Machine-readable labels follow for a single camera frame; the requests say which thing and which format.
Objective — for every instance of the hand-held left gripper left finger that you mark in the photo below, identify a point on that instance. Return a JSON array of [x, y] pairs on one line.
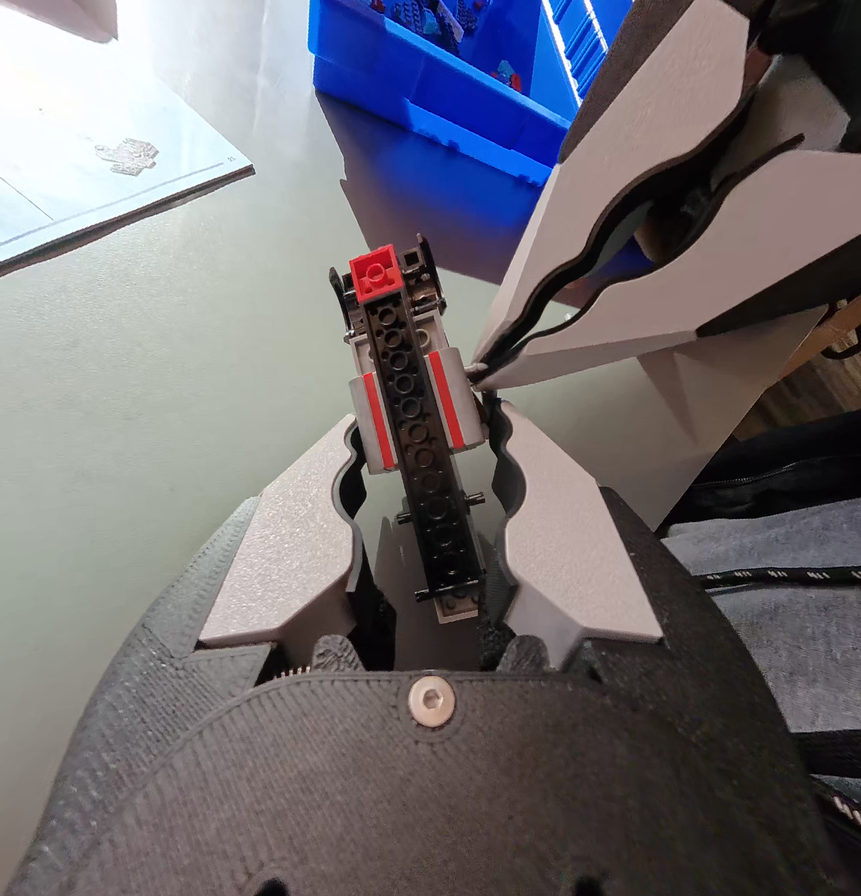
[[283, 553]]

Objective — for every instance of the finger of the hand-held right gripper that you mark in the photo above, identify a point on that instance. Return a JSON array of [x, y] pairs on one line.
[[626, 140], [717, 259]]

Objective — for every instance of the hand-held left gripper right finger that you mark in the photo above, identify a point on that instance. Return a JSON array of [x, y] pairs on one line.
[[577, 560]]

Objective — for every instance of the toy brick vehicle model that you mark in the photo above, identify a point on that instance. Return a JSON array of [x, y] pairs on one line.
[[409, 420]]

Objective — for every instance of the person's right forearm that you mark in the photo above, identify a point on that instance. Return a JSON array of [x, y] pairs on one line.
[[787, 469]]

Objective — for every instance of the white desk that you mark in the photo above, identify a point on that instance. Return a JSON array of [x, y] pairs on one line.
[[157, 385]]

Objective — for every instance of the blue plastic bin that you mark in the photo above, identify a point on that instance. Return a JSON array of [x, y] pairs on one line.
[[472, 119]]

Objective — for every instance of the pile of loose toy bricks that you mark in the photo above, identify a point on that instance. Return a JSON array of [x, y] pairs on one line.
[[437, 21]]

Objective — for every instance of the light blue instruction booklet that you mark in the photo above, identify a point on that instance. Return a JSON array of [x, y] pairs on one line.
[[88, 175]]

